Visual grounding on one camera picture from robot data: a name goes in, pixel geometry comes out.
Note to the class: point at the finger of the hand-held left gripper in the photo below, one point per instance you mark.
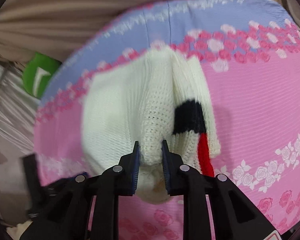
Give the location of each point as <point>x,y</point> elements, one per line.
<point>32,177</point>
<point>75,174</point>

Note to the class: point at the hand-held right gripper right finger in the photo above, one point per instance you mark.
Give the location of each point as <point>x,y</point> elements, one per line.
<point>167,168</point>

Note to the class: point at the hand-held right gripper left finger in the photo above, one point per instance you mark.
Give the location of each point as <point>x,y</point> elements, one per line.
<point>135,168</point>

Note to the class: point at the white red navy knit sweater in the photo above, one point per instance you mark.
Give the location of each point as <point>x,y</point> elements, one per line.
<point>130,105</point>

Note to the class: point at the cream cloth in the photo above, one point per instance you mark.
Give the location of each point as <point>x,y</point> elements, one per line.
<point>18,230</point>

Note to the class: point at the white satin curtain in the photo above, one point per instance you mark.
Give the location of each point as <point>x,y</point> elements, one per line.
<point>7,110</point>

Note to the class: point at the green plush pillow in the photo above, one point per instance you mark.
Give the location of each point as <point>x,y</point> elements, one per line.
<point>38,76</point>

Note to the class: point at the pink floral bedsheet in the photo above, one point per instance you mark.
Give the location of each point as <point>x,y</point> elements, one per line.
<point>252,92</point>

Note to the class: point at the beige curtain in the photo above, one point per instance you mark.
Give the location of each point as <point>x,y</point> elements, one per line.
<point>65,10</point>

